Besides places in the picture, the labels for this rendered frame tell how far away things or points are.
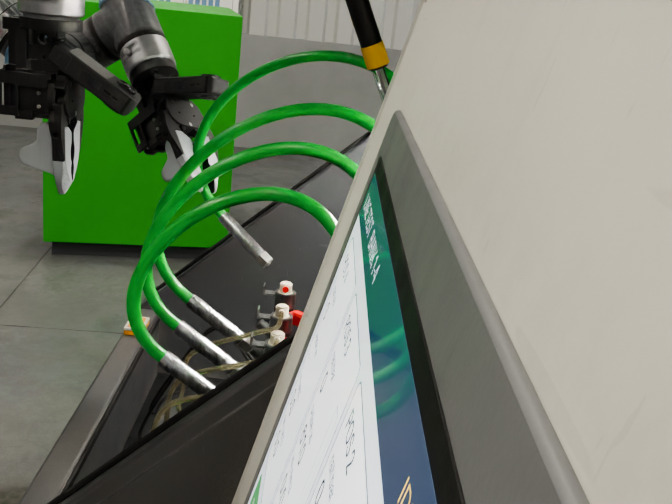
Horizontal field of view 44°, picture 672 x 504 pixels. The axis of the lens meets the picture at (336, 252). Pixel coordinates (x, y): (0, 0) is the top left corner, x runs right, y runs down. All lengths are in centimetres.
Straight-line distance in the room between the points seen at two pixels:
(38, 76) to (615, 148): 91
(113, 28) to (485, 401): 117
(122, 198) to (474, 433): 426
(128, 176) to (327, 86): 345
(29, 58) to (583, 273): 94
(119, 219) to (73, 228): 24
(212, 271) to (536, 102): 120
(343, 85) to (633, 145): 736
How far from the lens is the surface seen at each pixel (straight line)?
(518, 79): 27
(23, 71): 105
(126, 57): 128
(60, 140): 103
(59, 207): 446
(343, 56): 107
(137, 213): 444
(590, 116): 19
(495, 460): 17
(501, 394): 17
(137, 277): 83
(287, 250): 139
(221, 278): 141
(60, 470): 103
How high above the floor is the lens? 152
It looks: 18 degrees down
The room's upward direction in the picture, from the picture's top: 6 degrees clockwise
